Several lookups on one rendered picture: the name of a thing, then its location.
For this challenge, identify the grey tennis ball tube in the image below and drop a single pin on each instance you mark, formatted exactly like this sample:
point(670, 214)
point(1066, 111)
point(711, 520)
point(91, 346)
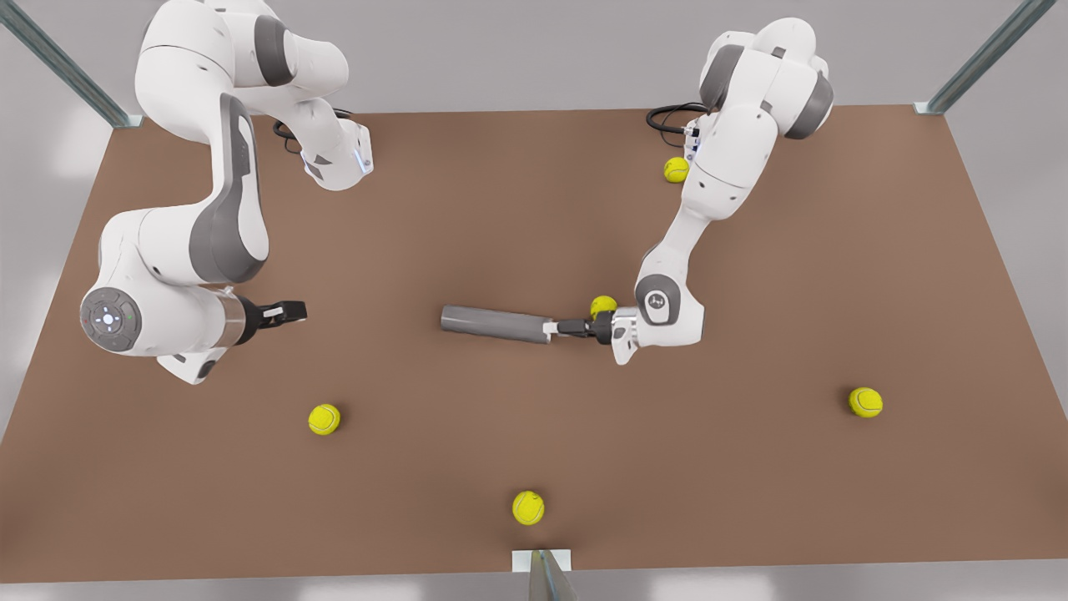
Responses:
point(492, 323)

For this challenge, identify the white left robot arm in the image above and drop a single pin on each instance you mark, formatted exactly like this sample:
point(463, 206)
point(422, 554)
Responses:
point(734, 167)

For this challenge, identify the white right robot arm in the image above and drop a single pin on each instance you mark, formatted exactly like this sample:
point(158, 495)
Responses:
point(225, 225)

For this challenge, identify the yellow tennis ball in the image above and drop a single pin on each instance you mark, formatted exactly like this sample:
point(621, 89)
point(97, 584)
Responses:
point(528, 507)
point(324, 419)
point(602, 305)
point(865, 402)
point(676, 169)

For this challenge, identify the silver frame post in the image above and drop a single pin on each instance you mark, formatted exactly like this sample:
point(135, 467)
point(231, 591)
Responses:
point(984, 57)
point(62, 63)
point(544, 574)

